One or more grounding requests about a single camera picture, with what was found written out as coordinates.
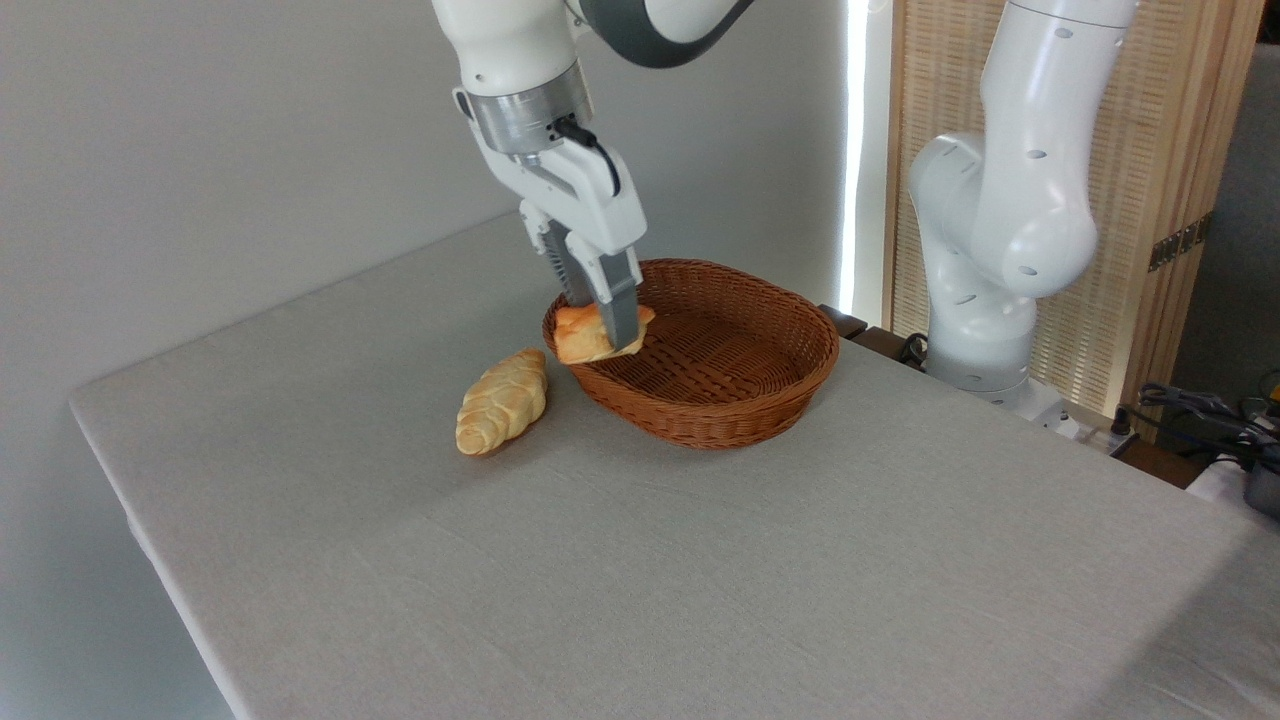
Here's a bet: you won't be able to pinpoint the round orange bread bun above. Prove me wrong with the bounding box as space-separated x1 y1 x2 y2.
553 303 658 366

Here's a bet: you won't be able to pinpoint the braided pale bread loaf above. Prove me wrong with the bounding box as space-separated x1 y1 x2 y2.
456 347 549 457

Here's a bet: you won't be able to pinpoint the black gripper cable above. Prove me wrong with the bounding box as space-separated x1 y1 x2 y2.
553 116 623 199

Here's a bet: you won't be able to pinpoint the grey tablecloth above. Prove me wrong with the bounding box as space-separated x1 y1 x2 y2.
68 212 1280 720

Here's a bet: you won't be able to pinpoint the black cable bundle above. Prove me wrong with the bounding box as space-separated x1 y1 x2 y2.
1118 382 1280 471

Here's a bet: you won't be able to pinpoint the dark metal screen hinge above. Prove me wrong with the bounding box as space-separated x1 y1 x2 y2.
1148 212 1214 273

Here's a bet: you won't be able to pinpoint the dark brown wooden ledge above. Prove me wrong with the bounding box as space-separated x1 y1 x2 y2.
818 303 931 373

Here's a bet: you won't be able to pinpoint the brown wicker basket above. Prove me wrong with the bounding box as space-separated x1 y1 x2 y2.
542 258 841 451

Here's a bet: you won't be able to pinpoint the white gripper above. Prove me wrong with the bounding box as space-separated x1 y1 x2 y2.
452 87 648 352

